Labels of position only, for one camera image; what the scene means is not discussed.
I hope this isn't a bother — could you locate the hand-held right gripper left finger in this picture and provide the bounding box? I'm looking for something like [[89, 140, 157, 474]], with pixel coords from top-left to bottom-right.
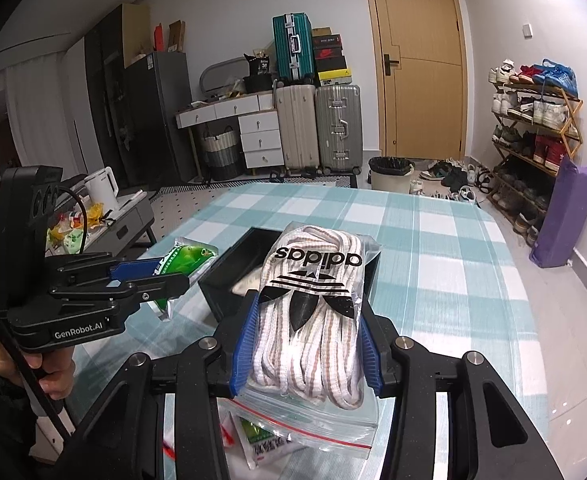
[[61, 292, 262, 480]]

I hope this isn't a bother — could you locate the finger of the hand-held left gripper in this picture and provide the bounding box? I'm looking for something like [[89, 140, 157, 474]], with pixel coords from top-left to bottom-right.
[[48, 272, 190, 311], [44, 253, 160, 287]]

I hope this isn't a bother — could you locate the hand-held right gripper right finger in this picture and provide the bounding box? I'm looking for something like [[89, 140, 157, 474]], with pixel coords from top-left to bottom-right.
[[357, 304, 565, 480]]

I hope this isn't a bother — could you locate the green white packet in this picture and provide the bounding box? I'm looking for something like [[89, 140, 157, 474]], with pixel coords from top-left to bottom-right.
[[151, 237, 219, 322], [236, 412, 294, 471]]

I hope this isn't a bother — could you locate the black cardboard box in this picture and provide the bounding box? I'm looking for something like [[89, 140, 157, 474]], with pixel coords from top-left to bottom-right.
[[198, 226, 379, 323]]

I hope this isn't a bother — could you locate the bagged white shoelaces black logo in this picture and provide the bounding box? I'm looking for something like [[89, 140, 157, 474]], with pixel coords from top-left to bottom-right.
[[236, 222, 381, 413]]

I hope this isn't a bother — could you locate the person's left hand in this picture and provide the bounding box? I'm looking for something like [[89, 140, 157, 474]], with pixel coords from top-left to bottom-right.
[[0, 346, 78, 402]]

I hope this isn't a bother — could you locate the grey coffee table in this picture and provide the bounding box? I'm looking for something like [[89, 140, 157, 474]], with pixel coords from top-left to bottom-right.
[[48, 190, 157, 256]]

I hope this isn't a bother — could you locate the green snack bag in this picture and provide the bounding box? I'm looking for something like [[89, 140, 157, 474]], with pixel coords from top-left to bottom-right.
[[64, 227, 84, 256]]

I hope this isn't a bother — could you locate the white electric kettle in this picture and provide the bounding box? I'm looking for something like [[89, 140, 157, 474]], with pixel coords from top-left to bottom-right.
[[84, 166, 120, 211]]

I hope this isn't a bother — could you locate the teal checked tablecloth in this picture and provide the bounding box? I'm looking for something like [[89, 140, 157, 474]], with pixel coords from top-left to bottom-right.
[[74, 182, 587, 480]]

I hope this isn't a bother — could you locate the white curtain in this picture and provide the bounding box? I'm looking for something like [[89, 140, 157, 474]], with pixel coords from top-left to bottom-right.
[[0, 55, 83, 191]]

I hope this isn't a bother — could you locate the woven laundry basket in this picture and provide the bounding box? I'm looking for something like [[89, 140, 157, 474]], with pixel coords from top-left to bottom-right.
[[202, 130, 244, 181]]

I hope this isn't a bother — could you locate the dark refrigerator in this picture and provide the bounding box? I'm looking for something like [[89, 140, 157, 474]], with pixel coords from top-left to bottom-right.
[[124, 51, 197, 186]]

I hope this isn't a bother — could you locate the tall dark cabinet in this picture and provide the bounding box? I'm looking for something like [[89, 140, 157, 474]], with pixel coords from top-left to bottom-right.
[[84, 4, 150, 186]]

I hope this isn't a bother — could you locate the white desk with drawers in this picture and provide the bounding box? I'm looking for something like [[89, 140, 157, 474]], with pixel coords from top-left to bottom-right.
[[176, 92, 284, 181]]

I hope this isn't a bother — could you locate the white trash bin black liner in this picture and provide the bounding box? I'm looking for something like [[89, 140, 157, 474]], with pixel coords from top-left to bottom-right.
[[368, 156, 414, 193]]

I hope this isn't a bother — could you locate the scattered shoes pile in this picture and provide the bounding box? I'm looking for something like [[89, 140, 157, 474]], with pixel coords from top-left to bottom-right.
[[408, 157, 494, 206]]

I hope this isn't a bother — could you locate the beige suitcase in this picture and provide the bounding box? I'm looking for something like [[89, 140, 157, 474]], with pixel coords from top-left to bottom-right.
[[272, 84, 321, 171]]

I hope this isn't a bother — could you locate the silver suitcase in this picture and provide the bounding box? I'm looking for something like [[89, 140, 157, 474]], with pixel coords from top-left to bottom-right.
[[315, 84, 364, 176]]

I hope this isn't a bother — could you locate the black bag white label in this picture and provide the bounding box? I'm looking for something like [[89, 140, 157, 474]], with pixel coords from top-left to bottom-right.
[[244, 52, 274, 93]]

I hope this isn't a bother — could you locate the brown cardboard box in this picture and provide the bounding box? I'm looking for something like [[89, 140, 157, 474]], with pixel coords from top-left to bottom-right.
[[168, 20, 187, 53]]

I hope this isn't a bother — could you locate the purple fabric bag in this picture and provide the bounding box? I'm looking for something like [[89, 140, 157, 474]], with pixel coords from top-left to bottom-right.
[[529, 155, 587, 268]]

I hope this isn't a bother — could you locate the wooden door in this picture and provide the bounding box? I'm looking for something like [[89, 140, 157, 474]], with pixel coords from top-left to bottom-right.
[[361, 0, 474, 161]]

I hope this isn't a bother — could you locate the teal suitcase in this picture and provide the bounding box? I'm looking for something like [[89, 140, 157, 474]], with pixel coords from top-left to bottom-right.
[[272, 13, 317, 86]]

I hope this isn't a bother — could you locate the yellow black shoe box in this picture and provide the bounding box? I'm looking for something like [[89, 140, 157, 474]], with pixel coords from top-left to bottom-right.
[[318, 69, 352, 86]]

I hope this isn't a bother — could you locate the wooden shoe rack with shoes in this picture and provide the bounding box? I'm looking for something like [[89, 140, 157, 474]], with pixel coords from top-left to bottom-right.
[[488, 58, 579, 246]]

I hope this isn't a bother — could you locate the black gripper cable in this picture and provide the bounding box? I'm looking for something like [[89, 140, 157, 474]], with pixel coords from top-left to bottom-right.
[[61, 187, 88, 257]]

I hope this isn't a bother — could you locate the grey oval frame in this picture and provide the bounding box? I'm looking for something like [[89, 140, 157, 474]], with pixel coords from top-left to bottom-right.
[[200, 58, 249, 96]]

